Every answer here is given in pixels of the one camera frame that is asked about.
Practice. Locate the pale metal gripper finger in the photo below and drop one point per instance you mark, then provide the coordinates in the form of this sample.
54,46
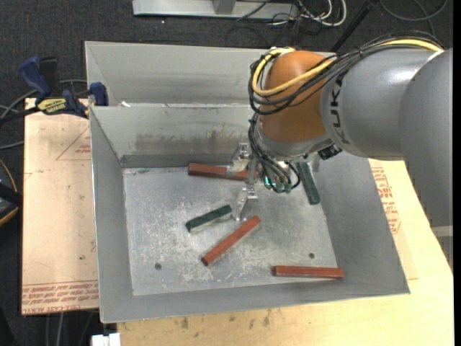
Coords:
240,157
245,197

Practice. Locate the red-brown flat block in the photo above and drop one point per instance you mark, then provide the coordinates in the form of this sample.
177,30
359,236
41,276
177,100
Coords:
230,240
207,170
308,271

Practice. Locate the dark green flat block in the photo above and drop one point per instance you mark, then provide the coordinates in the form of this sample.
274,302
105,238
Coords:
311,189
209,218

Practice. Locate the grey metal bin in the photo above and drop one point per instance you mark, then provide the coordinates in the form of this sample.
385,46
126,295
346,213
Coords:
162,251

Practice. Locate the brown cardboard board, red print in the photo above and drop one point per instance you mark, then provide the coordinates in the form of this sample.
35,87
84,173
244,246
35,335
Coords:
57,200

